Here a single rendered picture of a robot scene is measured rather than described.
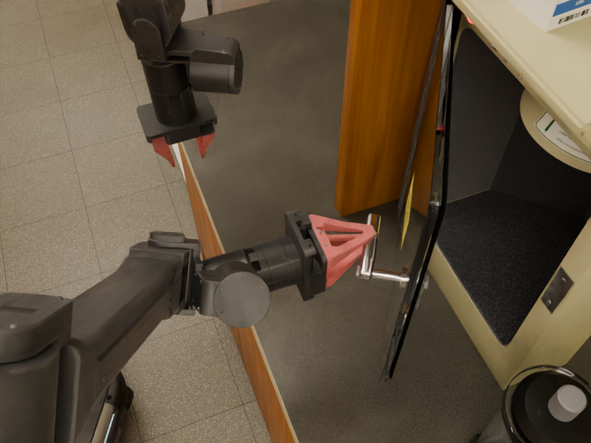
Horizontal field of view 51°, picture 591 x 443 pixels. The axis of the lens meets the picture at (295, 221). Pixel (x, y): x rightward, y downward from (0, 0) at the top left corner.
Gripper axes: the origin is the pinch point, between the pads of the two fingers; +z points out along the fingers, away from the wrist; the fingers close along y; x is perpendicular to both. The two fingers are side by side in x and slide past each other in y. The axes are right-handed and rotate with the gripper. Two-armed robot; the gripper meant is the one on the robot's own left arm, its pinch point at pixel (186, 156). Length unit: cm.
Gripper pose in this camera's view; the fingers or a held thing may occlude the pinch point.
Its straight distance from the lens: 96.4
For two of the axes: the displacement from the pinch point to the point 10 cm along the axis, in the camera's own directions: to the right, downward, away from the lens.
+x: -3.7, -7.4, 5.6
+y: 9.3, -3.1, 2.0
